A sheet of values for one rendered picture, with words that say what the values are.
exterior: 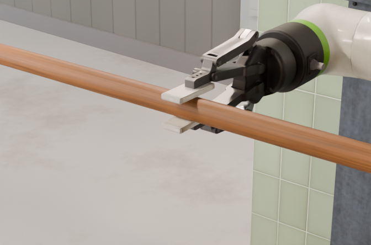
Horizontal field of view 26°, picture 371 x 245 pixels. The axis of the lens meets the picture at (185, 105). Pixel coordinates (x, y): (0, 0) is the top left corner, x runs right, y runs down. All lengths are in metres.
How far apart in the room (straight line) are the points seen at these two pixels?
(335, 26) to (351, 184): 0.52
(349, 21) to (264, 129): 0.34
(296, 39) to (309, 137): 0.27
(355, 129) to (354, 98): 0.06
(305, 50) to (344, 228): 0.65
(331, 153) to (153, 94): 0.25
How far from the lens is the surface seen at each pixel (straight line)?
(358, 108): 1.58
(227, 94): 1.06
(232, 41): 1.04
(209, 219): 3.15
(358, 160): 0.85
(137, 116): 4.10
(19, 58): 1.16
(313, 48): 1.14
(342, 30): 1.20
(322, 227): 2.47
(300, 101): 2.34
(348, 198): 1.67
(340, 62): 1.20
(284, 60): 1.09
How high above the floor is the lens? 1.56
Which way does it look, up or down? 22 degrees down
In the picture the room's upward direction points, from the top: straight up
